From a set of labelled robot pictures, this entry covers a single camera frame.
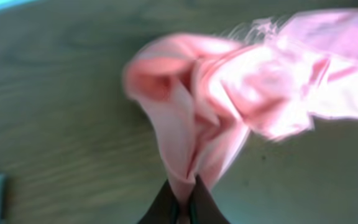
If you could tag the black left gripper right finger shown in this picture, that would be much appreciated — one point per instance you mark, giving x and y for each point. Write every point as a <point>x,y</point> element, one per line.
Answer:
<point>202,207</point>

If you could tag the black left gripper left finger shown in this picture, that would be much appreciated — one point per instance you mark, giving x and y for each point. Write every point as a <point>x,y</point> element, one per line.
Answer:
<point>164,209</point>

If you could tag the pink t-shirt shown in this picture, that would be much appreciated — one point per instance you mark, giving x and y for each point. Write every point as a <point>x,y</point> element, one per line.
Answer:
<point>205,94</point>

